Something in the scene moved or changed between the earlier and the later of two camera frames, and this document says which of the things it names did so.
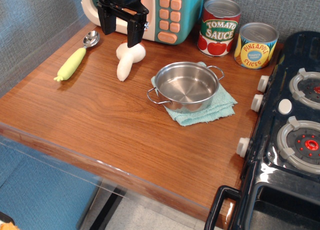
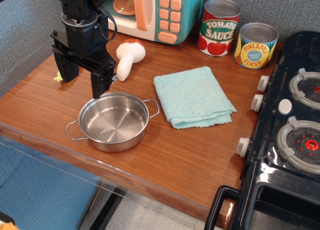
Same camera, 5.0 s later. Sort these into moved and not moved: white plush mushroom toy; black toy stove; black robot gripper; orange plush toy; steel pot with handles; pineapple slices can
Moved: black robot gripper; steel pot with handles
Not moved: black toy stove; white plush mushroom toy; orange plush toy; pineapple slices can
